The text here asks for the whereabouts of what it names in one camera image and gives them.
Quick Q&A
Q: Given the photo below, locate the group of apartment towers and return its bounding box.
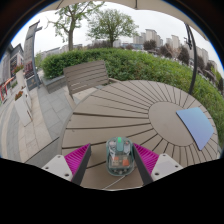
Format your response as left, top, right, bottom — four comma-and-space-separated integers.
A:
133, 28, 218, 73

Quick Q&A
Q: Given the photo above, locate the thin sparse-leaved tree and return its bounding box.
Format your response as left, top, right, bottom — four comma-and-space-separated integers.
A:
46, 1, 101, 52

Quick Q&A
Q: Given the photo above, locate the blue mouse pad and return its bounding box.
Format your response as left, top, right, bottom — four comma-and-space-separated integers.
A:
175, 106, 215, 152

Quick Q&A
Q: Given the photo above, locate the round leafy green tree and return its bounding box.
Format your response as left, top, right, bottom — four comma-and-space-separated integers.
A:
87, 8, 139, 48

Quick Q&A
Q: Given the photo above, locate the dark curved parasol pole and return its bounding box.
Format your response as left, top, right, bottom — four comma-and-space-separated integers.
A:
184, 22, 198, 96

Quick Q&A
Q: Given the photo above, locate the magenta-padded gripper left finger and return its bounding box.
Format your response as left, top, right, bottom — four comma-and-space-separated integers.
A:
41, 142, 93, 186

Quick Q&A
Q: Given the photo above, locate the dark storefront building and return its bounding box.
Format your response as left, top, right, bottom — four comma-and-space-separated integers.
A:
0, 43, 24, 84

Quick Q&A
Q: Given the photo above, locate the white flower planter box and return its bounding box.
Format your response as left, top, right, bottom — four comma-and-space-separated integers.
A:
13, 63, 26, 93
13, 89, 34, 128

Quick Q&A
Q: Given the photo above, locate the beige parasol canopy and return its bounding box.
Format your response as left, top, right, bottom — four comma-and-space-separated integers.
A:
39, 0, 209, 41

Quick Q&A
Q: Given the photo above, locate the tall grey sign pillar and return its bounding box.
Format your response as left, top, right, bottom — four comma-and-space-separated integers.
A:
22, 20, 44, 92

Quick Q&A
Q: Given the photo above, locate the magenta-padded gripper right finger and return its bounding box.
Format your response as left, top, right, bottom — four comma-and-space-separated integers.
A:
132, 142, 184, 186

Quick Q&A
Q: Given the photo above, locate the brown slatted outdoor chair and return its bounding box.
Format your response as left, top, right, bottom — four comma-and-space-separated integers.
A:
63, 59, 123, 111

